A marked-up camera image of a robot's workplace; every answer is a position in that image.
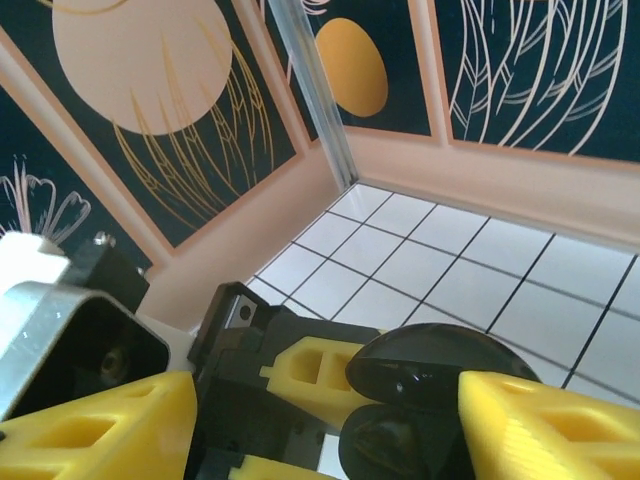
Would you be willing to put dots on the aluminium corner post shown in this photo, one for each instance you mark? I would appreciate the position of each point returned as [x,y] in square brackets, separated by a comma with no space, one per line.
[320,100]

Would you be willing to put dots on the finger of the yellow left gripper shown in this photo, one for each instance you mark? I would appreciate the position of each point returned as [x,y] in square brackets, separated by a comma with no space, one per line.
[270,470]
[290,380]

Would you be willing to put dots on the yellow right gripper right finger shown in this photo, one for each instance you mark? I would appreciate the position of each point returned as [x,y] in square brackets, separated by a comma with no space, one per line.
[550,440]

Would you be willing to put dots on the black earbud charging case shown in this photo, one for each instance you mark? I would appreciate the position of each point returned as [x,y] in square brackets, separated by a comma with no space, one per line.
[425,360]

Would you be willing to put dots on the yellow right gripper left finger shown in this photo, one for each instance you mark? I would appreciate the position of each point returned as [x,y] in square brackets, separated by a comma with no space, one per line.
[150,400]

